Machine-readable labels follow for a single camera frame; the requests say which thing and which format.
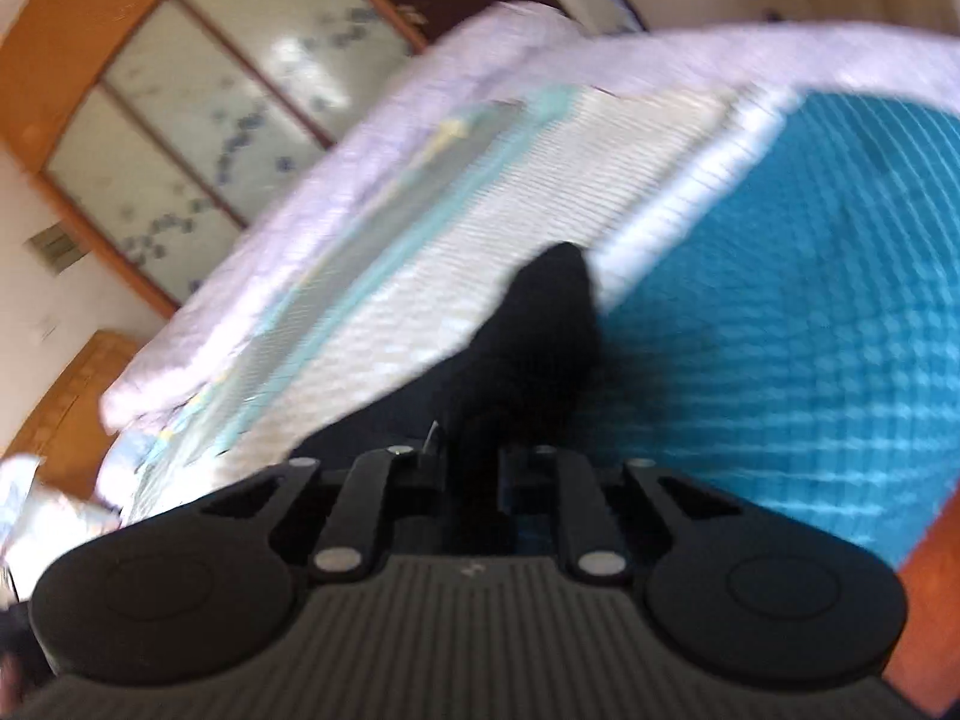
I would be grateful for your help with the wall control panel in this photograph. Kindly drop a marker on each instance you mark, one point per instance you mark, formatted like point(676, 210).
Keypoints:
point(54, 247)

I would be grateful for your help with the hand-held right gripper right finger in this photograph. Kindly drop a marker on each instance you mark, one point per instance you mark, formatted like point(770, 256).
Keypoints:
point(514, 469)

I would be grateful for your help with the patterned teal and beige bedspread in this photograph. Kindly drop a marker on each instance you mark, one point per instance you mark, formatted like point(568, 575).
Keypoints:
point(675, 300)

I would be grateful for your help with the lavender floral duvet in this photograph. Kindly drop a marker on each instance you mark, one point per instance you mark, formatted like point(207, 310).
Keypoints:
point(375, 142)

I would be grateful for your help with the wooden headboard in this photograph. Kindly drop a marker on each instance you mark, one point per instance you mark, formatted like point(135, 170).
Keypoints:
point(71, 397)

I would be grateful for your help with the black pants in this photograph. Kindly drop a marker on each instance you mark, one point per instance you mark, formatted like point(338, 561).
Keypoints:
point(525, 360)

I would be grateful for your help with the pink floral pillow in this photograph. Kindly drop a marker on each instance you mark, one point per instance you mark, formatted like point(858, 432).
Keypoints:
point(52, 517)

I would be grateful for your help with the frosted floral sliding door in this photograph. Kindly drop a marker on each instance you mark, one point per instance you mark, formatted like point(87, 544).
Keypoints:
point(217, 97)

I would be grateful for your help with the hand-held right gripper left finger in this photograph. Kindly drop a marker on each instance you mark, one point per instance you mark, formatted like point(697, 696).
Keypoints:
point(431, 465)

